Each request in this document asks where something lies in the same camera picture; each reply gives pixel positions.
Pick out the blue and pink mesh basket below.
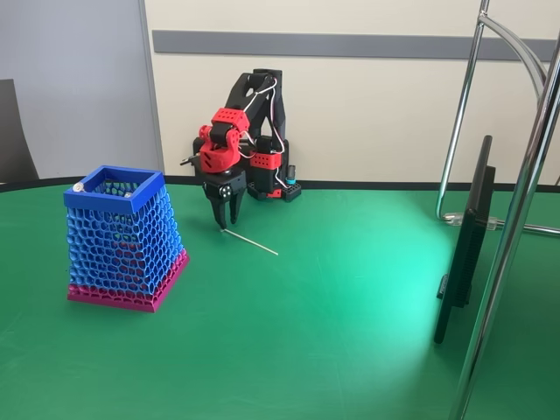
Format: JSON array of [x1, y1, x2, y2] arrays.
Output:
[[63, 164, 191, 314]]

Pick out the green cloth with black edge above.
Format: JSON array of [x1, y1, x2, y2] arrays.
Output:
[[0, 174, 560, 420]]

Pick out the dark brown chair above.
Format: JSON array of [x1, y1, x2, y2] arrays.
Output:
[[0, 78, 40, 183]]

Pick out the black LED light panel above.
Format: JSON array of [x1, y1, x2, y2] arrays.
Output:
[[432, 135, 498, 346]]

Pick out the chrome tube stand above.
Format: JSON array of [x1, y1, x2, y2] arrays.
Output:
[[435, 0, 560, 420]]

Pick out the black clamp with teal ring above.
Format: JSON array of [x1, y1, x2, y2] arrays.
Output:
[[283, 164, 303, 203]]

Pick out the grey wall rail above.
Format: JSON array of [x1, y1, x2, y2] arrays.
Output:
[[151, 29, 560, 62]]

